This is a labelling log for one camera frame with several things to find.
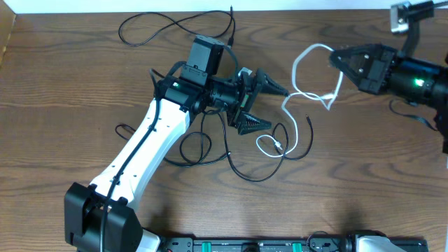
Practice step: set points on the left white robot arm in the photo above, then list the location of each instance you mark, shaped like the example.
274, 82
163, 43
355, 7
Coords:
102, 216

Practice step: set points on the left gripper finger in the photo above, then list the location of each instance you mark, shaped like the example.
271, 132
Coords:
247, 123
265, 85

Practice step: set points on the cardboard box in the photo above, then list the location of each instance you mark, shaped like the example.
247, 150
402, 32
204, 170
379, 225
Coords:
7, 21

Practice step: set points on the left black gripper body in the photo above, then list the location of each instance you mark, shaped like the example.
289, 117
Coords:
243, 97

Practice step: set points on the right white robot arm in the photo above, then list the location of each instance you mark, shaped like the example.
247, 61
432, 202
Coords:
421, 82

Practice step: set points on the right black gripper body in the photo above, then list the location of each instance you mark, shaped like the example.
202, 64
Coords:
379, 72

